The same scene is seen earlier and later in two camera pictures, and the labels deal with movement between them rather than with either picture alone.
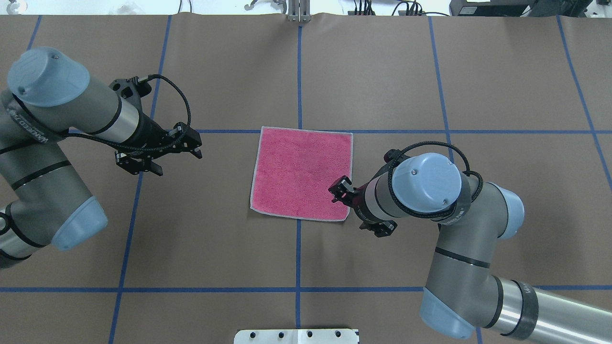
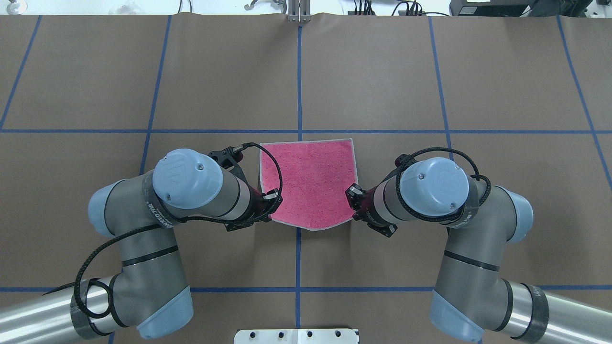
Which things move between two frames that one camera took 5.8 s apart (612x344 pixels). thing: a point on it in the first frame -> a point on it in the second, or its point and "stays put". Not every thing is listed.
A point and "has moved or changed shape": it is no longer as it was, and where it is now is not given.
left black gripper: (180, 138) -> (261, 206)
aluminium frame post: (299, 11) stays put
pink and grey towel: (294, 169) has moved or changed shape
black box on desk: (495, 8) stays put
